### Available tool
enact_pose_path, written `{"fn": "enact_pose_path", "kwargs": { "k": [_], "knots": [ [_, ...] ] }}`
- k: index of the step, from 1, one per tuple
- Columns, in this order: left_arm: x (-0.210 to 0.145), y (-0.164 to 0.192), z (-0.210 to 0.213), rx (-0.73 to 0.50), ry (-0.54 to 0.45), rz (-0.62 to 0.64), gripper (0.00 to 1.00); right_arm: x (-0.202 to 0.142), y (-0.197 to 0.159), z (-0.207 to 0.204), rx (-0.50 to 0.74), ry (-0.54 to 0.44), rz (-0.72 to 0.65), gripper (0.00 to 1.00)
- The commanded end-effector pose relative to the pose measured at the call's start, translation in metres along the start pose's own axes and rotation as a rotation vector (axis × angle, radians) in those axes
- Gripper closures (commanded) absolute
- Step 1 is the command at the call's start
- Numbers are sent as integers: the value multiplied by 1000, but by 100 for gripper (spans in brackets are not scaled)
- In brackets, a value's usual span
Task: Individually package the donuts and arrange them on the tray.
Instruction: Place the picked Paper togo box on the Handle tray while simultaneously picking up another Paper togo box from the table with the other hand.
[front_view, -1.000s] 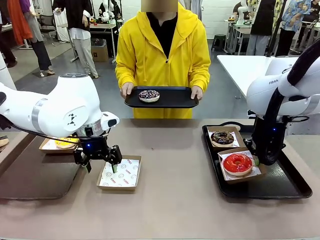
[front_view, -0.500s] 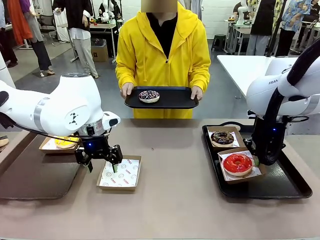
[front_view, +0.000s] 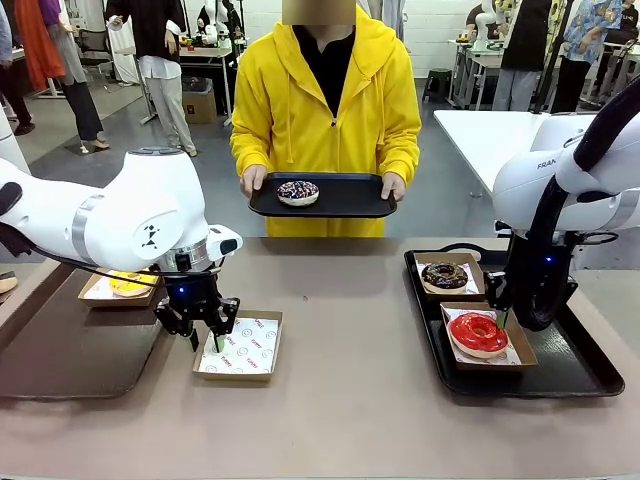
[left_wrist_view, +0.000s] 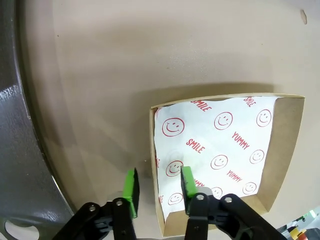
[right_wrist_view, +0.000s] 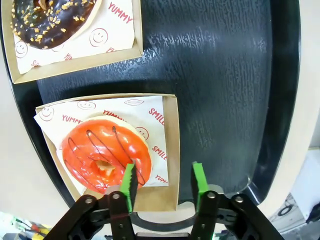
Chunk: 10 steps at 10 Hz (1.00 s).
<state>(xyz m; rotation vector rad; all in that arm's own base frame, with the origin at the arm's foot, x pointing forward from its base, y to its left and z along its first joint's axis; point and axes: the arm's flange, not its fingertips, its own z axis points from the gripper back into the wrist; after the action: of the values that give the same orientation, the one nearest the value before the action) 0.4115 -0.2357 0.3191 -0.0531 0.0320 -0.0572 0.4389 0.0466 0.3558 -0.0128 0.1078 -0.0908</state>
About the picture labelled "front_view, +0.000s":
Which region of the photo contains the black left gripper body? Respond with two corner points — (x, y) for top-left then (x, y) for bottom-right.
(162, 272), (224, 322)

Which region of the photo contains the person in black t-shirt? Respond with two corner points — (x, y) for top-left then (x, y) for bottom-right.
(492, 0), (554, 112)

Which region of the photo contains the green plastic stool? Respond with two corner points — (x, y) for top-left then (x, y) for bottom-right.
(422, 68), (454, 105)

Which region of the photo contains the red glazed donut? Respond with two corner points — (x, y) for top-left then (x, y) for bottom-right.
(448, 312), (510, 359)

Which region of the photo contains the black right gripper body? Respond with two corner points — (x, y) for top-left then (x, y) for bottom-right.
(537, 239), (571, 296)

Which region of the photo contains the chocolate glazed donut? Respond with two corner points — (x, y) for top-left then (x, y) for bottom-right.
(420, 262), (470, 295)

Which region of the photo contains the thick black cable hose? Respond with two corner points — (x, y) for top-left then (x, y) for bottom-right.
(509, 74), (640, 334)

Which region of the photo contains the brown cardboard carton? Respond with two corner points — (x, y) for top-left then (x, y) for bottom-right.
(180, 77), (219, 125)

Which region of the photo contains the person's right hand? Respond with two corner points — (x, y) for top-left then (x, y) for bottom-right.
(239, 164), (270, 197)

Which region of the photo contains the brown cardboard donut box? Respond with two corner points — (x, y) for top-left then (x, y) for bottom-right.
(439, 301), (539, 372)
(78, 267), (161, 309)
(413, 251), (487, 304)
(192, 309), (284, 384)

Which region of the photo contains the dark donut with coloured sprinkles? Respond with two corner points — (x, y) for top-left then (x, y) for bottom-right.
(276, 179), (320, 207)

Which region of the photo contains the white side table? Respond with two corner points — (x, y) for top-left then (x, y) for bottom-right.
(432, 108), (640, 201)

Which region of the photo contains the person in yellow hoodie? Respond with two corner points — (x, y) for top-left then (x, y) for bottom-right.
(230, 4), (422, 239)

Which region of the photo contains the beige round object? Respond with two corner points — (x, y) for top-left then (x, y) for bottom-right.
(0, 271), (19, 304)

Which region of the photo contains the black plastic tray with handles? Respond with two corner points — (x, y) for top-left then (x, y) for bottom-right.
(403, 243), (626, 400)

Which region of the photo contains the yellow sprinkled donut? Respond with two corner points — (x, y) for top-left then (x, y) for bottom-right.
(108, 269), (156, 299)

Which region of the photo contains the black serving tray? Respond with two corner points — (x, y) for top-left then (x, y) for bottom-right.
(248, 172), (399, 220)

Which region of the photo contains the person's left hand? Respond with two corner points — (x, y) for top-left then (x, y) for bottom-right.
(380, 173), (407, 202)

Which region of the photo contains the background desk with items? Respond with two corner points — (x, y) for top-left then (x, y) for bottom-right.
(179, 37), (236, 121)

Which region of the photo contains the person's right forearm yellow sleeve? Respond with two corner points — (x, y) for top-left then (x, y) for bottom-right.
(230, 127), (269, 174)

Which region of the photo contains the person in light blue shirt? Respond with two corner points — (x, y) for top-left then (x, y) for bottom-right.
(0, 0), (35, 137)

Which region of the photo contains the white background work table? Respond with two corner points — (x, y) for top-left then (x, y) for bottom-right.
(447, 37), (506, 109)

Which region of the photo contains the brown plastic tray with handles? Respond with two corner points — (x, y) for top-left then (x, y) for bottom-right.
(0, 262), (174, 401)

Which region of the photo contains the person in blue patterned shirt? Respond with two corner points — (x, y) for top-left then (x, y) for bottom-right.
(549, 0), (626, 115)

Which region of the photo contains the black office chair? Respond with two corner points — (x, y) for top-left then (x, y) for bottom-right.
(77, 27), (114, 69)

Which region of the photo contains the person's left forearm yellow sleeve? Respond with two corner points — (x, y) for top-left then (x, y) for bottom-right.
(382, 129), (422, 179)

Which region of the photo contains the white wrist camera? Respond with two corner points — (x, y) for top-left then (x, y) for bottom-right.
(207, 224), (245, 264)

